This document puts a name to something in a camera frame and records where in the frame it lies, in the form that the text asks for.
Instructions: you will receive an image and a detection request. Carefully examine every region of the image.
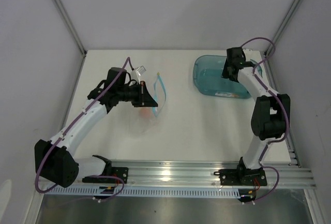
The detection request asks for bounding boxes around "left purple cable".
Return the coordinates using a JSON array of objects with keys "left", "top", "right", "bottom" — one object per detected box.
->
[{"left": 34, "top": 57, "right": 135, "bottom": 206}]

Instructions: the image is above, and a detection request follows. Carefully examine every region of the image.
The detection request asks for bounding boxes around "left aluminium corner post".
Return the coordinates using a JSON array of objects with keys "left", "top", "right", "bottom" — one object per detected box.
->
[{"left": 51, "top": 0, "right": 87, "bottom": 56}]

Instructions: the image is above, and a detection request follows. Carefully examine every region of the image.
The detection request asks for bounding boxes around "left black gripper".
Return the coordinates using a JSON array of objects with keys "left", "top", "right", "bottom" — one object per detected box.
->
[{"left": 117, "top": 81, "right": 158, "bottom": 108}]

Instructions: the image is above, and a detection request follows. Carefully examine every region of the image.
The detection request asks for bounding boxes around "white slotted cable duct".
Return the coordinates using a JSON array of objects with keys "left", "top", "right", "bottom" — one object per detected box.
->
[{"left": 47, "top": 185, "right": 240, "bottom": 199}]

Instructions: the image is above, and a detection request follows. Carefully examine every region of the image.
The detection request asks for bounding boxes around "aluminium front rail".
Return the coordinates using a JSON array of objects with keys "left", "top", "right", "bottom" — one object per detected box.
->
[{"left": 35, "top": 159, "right": 317, "bottom": 190}]

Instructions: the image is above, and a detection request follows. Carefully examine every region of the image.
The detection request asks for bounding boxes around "blue plastic tub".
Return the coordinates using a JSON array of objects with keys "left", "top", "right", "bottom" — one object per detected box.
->
[{"left": 192, "top": 55, "right": 251, "bottom": 99}]

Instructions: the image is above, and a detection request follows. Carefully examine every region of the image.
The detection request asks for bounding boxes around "brown egg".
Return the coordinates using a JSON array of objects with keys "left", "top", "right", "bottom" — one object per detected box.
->
[{"left": 140, "top": 108, "right": 151, "bottom": 118}]

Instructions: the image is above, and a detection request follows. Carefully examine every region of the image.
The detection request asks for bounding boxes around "clear zip top bag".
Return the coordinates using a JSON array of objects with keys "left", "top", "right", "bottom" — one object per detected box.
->
[{"left": 129, "top": 72, "right": 167, "bottom": 137}]

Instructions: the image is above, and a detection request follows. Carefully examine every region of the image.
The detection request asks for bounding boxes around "right aluminium side rail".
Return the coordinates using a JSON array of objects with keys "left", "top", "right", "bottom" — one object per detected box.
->
[{"left": 263, "top": 54, "right": 298, "bottom": 164}]

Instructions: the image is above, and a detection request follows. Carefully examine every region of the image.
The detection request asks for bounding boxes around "right aluminium corner post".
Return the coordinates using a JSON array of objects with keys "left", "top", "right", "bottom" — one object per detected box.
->
[{"left": 272, "top": 0, "right": 304, "bottom": 46}]

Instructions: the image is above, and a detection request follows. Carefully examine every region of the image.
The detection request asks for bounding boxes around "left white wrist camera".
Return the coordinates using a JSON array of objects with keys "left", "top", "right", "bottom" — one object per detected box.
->
[{"left": 131, "top": 66, "right": 146, "bottom": 82}]

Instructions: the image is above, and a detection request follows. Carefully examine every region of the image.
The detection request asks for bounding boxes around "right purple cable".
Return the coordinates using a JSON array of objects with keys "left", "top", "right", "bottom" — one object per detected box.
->
[{"left": 240, "top": 37, "right": 290, "bottom": 204}]

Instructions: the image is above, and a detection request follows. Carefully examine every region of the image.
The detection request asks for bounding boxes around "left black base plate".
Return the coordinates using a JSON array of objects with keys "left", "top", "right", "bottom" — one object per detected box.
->
[{"left": 82, "top": 167, "right": 129, "bottom": 184}]

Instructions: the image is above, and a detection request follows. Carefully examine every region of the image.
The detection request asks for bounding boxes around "purple cable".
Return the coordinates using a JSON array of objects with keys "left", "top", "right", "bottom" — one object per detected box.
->
[
  {"left": 240, "top": 37, "right": 290, "bottom": 204},
  {"left": 34, "top": 57, "right": 135, "bottom": 206}
]

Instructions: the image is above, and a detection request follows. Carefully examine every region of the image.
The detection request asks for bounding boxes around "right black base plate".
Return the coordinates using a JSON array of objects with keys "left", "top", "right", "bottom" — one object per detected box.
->
[{"left": 214, "top": 168, "right": 267, "bottom": 186}]

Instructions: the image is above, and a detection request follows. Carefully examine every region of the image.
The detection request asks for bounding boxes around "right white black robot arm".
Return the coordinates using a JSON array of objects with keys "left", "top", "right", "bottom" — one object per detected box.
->
[{"left": 222, "top": 47, "right": 291, "bottom": 185}]

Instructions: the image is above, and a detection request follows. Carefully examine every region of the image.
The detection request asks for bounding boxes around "aluminium corner post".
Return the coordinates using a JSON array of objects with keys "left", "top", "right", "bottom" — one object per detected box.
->
[
  {"left": 51, "top": 0, "right": 87, "bottom": 56},
  {"left": 272, "top": 0, "right": 304, "bottom": 46}
]

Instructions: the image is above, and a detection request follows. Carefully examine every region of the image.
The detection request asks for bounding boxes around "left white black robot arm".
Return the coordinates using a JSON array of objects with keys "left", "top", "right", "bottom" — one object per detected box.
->
[{"left": 34, "top": 66, "right": 158, "bottom": 188}]

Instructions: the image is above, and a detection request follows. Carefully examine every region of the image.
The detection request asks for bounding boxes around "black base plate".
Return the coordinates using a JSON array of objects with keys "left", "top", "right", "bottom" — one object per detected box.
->
[
  {"left": 214, "top": 168, "right": 267, "bottom": 186},
  {"left": 82, "top": 167, "right": 129, "bottom": 184}
]

